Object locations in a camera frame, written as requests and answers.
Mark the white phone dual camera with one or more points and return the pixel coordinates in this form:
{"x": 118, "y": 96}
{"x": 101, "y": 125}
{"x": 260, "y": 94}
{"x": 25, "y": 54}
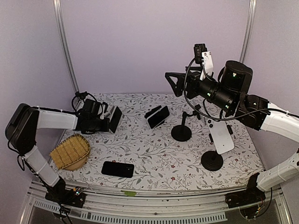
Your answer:
{"x": 221, "y": 137}

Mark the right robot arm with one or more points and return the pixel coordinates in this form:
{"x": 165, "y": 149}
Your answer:
{"x": 230, "y": 93}

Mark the green tape piece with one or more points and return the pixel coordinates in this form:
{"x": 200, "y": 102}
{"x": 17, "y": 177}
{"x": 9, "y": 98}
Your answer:
{"x": 129, "y": 193}

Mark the white-edged phone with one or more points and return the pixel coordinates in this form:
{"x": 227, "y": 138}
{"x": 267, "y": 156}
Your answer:
{"x": 115, "y": 117}
{"x": 158, "y": 117}

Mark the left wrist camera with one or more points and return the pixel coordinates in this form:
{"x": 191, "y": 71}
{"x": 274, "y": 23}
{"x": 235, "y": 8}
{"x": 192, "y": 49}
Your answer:
{"x": 104, "y": 109}

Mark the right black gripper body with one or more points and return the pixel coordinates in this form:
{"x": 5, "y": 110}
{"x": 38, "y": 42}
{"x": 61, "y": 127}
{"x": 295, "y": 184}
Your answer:
{"x": 192, "y": 78}

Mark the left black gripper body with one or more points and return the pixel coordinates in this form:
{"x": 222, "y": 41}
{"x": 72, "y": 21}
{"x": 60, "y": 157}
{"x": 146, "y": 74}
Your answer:
{"x": 95, "y": 126}

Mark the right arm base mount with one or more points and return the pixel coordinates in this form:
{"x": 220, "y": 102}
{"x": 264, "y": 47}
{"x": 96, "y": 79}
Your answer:
{"x": 250, "y": 195}

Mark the silver phone in clamp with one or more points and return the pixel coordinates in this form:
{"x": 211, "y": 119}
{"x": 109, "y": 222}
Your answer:
{"x": 205, "y": 120}

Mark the black round phone stand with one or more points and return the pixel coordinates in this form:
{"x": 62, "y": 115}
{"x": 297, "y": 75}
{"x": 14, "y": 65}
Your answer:
{"x": 211, "y": 160}
{"x": 181, "y": 132}

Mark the woven bamboo basket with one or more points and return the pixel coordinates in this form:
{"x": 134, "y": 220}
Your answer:
{"x": 71, "y": 153}

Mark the left aluminium frame post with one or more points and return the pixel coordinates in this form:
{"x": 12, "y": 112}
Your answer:
{"x": 64, "y": 43}

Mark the middle black round phone stand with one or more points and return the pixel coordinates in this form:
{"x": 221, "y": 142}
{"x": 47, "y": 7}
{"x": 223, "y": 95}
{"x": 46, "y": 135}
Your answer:
{"x": 181, "y": 132}

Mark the aluminium frame post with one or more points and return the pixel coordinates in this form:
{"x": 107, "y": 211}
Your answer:
{"x": 248, "y": 30}
{"x": 64, "y": 43}

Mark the floral table mat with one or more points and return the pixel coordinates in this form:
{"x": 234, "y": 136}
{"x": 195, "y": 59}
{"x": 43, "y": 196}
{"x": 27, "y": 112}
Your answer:
{"x": 162, "y": 163}

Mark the black folding phone stand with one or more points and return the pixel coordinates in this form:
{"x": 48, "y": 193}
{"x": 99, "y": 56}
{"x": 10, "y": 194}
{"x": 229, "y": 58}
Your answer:
{"x": 147, "y": 114}

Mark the right black round phone stand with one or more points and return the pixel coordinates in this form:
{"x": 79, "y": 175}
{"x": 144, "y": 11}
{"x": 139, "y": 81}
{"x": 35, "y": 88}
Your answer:
{"x": 211, "y": 160}

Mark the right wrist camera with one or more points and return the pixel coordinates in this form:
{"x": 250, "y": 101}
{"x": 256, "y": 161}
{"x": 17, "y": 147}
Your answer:
{"x": 203, "y": 57}

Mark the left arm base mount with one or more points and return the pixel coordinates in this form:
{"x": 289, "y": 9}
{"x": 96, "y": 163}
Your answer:
{"x": 62, "y": 196}

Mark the right aluminium frame post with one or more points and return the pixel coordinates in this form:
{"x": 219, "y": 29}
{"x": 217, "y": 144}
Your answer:
{"x": 248, "y": 30}

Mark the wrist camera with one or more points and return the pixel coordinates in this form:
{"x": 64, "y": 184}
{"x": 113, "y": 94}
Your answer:
{"x": 104, "y": 109}
{"x": 203, "y": 57}

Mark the front aluminium rail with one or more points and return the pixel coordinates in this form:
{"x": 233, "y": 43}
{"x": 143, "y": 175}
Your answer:
{"x": 109, "y": 205}

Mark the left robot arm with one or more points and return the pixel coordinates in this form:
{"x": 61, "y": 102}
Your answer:
{"x": 27, "y": 123}

